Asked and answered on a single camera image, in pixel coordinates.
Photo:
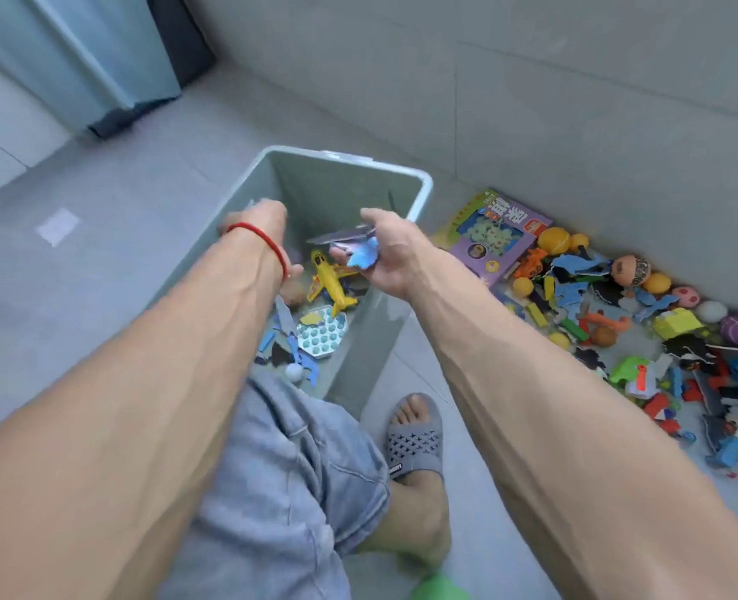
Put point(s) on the person's left hand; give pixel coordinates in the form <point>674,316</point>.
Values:
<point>267,223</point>

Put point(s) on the person's right hand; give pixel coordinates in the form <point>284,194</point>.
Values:
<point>400,256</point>

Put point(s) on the person's left fingers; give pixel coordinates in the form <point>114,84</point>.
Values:
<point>293,287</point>

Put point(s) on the person's right thumb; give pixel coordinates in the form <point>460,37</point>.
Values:
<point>382,219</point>

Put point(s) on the blue foam puzzle piece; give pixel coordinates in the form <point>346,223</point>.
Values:
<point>362,254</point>

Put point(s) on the person's right forearm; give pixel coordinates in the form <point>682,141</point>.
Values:
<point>562,431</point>

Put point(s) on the person's left forearm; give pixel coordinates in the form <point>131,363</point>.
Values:
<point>125,418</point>

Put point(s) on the yellow toy airplane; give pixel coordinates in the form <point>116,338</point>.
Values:
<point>329,281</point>

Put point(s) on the grey-green plastic storage bin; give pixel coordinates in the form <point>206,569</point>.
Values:
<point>337,187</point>

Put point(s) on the blue hexagon bubble pop toy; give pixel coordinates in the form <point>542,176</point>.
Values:
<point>323,334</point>

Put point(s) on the blue puzzle pieces in bin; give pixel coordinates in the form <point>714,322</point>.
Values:
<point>305,365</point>

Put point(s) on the small white ball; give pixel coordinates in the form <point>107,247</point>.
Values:
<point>294,373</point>

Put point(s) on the purple and green toy box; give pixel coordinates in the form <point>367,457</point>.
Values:
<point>500,237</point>

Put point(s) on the orange toy figure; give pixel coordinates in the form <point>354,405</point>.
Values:
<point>531,263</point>

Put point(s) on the large yellow ball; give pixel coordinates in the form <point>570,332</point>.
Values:
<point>554,240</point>

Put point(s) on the yellow building brick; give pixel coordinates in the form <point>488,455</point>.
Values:
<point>537,314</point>

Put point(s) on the grey rubber slipper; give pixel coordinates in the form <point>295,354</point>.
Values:
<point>414,440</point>

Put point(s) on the person's denim shorts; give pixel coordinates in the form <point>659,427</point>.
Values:
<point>287,493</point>

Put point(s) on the pile of foam puzzle pieces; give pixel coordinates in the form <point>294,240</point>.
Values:
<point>578,293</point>

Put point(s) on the green building brick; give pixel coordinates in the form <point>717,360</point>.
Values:
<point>574,329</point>

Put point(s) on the white paper scrap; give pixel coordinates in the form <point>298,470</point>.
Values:
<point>57,227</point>

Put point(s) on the orange plastic toy bar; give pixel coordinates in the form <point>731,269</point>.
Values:
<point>606,322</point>

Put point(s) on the small brown ball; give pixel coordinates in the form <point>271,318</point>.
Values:
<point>604,336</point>

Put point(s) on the brown face-print ball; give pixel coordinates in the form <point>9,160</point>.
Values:
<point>630,271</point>

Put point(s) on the person's leg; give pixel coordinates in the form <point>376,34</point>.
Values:
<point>416,518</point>

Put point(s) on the dark curtain lining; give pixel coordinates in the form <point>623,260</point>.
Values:
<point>178,37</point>

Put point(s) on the green plastic toy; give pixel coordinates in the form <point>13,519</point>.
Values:
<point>625,370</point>

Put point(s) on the yellow-green building block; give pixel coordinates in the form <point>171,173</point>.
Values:
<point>676,323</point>

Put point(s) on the pink spotted ball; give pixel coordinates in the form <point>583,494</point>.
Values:
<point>686,297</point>

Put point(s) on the teal curtain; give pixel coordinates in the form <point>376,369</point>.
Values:
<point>75,49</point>

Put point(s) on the white cabinet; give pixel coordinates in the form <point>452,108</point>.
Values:
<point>6,124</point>

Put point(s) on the red building brick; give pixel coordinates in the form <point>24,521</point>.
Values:
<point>656,406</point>

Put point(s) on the green plastic object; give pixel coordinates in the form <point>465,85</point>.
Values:
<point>439,588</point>

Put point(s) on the blue plastic toy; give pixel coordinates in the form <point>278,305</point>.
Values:
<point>725,453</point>

